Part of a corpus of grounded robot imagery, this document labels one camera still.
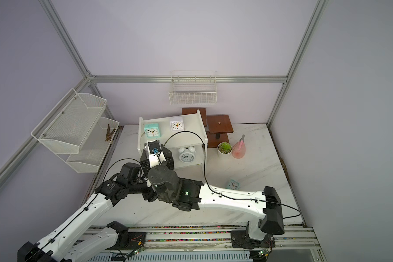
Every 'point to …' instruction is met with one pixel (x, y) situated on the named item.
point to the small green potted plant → (224, 150)
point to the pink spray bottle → (238, 149)
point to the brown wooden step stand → (216, 127)
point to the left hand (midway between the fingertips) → (159, 187)
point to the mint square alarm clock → (233, 185)
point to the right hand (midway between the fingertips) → (155, 150)
